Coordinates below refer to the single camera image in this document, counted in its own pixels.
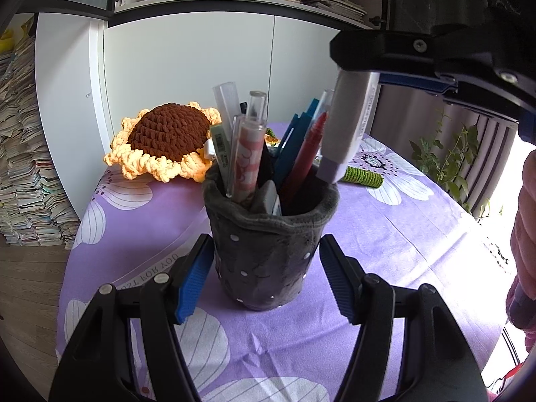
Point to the white lavender highlighter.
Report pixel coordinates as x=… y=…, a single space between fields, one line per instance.
x=347 y=125

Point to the pile of books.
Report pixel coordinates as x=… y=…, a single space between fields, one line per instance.
x=25 y=176

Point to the crochet sunflower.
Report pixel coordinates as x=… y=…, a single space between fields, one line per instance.
x=167 y=130

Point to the purple floral tablecloth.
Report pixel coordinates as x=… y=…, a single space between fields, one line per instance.
x=377 y=238

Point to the person's right forearm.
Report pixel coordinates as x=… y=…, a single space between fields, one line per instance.
x=527 y=226

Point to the yellow plush toy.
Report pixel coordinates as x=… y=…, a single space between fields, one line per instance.
x=10 y=39

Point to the stack of magazines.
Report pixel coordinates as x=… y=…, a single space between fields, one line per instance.
x=335 y=6

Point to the grey fabric pen holder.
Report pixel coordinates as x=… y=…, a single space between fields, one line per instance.
x=259 y=259

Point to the red pen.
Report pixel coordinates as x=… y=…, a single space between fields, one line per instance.
x=305 y=153

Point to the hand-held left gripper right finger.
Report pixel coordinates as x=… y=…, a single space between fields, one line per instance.
x=335 y=284

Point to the pink patterned pen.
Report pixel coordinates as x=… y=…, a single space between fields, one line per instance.
x=249 y=155

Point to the blue pen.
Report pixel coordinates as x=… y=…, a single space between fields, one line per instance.
x=293 y=146

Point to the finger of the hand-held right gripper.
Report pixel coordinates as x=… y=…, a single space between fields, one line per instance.
x=398 y=52
x=418 y=81

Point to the clear cap pen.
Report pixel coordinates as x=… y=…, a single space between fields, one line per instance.
x=225 y=98

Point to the pale green pen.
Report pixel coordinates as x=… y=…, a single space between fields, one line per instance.
x=220 y=146

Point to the green potted plant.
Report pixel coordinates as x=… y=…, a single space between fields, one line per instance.
x=460 y=176

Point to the white bookcase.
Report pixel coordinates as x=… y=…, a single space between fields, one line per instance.
x=188 y=71

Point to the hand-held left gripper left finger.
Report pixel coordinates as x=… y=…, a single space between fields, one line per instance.
x=190 y=284

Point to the pink grey curtain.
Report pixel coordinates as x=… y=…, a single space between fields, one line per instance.
x=490 y=142

